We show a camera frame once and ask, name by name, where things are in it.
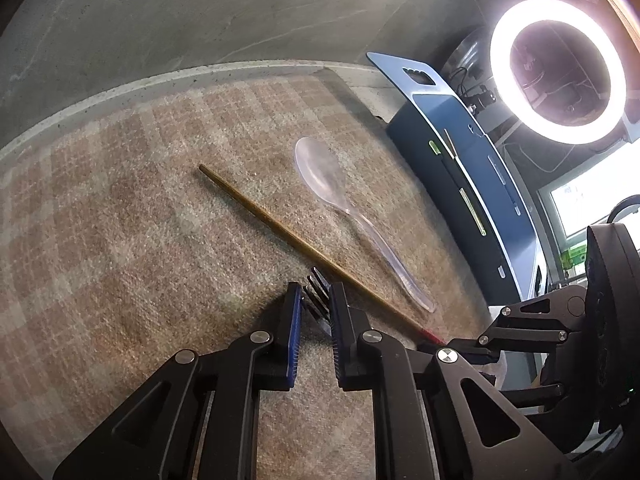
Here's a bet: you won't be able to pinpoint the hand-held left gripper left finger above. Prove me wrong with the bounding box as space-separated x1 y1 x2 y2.
52 282 305 480

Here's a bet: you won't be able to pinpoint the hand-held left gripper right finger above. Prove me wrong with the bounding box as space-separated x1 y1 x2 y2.
329 282 581 480

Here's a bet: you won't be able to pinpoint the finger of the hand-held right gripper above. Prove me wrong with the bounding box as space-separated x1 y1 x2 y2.
499 374 602 414
449 283 588 364

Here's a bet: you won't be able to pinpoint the metal fork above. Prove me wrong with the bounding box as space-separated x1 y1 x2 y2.
304 267 333 336

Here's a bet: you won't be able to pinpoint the blue plastic utensil basket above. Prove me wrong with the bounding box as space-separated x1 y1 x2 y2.
366 51 543 306

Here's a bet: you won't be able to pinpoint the window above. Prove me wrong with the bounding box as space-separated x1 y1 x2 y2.
540 160 640 261

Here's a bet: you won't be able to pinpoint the clear plastic spoon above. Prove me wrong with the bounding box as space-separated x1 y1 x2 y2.
294 136 436 313

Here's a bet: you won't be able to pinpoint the plaid table mat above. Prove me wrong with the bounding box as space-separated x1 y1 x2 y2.
0 67 496 480

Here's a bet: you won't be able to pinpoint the black cables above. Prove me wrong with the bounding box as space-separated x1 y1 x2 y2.
447 67 506 126

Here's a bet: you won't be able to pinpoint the white ring light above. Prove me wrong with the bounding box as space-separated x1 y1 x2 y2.
489 0 628 146

